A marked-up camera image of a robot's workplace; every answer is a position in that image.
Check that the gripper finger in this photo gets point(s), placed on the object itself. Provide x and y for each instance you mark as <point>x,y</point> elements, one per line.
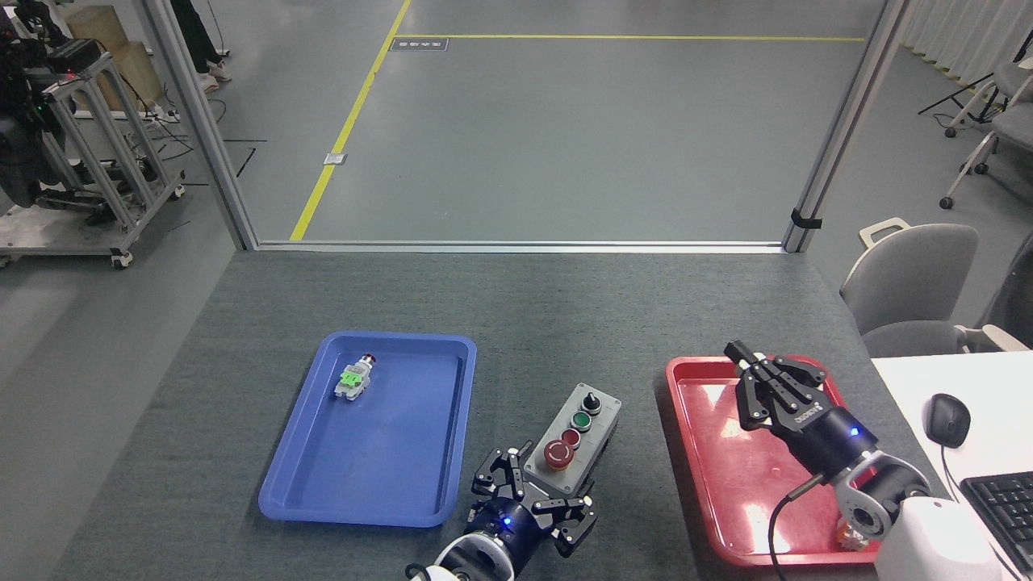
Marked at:
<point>799,379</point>
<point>577,520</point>
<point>504,480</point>
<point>763,403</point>

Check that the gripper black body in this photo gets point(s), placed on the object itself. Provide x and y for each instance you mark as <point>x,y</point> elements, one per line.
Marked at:
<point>831,440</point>
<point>516,528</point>

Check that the grey control box with buttons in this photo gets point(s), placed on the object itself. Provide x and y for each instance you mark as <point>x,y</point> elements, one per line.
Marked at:
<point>593,440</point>

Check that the cardboard box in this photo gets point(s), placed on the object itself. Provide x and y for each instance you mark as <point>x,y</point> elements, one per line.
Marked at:
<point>133,68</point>

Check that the red plastic tray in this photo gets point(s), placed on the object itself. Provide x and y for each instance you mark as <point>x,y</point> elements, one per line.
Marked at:
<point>718,468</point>

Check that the white desk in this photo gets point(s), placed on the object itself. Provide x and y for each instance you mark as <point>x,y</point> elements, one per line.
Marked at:
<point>904,387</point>

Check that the blue plastic tray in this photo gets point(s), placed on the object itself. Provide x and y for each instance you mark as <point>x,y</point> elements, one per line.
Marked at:
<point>403,452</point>

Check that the black computer mouse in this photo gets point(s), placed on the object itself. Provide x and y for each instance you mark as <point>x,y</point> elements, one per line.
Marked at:
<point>947,420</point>

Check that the black keyboard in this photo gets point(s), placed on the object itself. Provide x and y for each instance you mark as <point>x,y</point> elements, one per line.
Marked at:
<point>1009,504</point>

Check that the black mesh chair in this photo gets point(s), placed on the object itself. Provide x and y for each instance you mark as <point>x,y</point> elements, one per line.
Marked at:
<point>1015,290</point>

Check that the black stand leg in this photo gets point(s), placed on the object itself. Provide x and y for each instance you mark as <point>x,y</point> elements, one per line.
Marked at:
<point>956,94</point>

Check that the grey swivel chair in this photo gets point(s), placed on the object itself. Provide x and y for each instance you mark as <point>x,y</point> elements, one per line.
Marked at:
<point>1013,129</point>
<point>1015,79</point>

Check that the metal floor socket plate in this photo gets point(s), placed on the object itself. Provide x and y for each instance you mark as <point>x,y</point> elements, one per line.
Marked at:
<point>335,159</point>

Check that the white curtain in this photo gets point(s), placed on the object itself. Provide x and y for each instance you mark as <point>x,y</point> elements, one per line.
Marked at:
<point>968,32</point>

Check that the dark floor label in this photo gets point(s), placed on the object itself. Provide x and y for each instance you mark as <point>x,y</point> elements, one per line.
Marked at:
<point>420,44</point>

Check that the person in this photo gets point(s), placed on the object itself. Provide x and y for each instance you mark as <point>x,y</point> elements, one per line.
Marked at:
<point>198,28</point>

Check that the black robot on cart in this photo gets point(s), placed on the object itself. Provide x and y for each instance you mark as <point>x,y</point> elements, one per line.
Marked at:
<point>24,121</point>

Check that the grey chair with white frame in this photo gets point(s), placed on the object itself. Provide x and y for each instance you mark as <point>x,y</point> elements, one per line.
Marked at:
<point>912,282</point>

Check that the small switch with green label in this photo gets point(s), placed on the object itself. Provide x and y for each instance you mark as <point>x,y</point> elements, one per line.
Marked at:
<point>353,379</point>

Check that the silver horizontal rail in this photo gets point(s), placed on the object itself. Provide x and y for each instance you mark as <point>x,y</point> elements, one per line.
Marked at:
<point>516,245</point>

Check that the silver aluminium post with clip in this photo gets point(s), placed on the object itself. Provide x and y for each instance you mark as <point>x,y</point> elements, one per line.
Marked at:
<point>843,121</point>

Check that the aluminium frame cart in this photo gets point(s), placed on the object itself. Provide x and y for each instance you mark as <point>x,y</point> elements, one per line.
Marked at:
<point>105,161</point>

